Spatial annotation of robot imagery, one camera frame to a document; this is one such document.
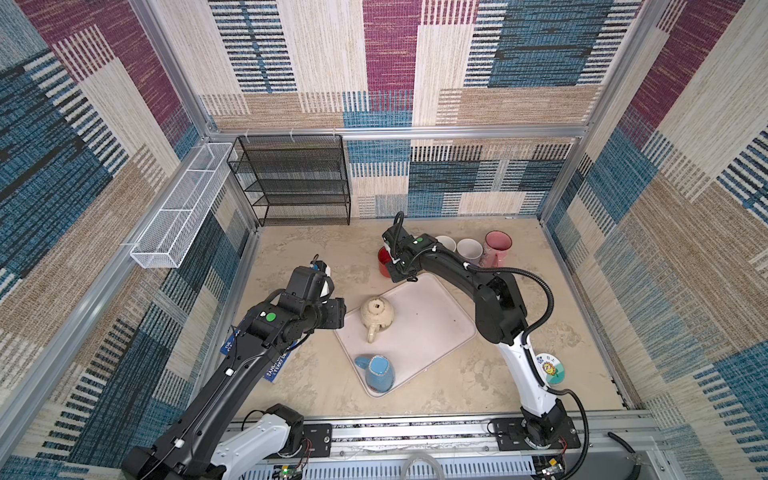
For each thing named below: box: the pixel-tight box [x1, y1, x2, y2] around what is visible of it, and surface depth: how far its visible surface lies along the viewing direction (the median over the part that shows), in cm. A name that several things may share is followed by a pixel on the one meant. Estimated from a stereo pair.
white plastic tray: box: [334, 273, 477, 398], surface depth 91 cm
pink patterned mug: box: [479, 230, 513, 268], surface depth 101 cm
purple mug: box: [456, 238, 483, 267], surface depth 104 cm
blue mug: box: [354, 354, 395, 393], surface depth 79 cm
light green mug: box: [435, 235, 457, 252], surface depth 104 cm
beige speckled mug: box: [361, 297, 395, 344], surface depth 89 cm
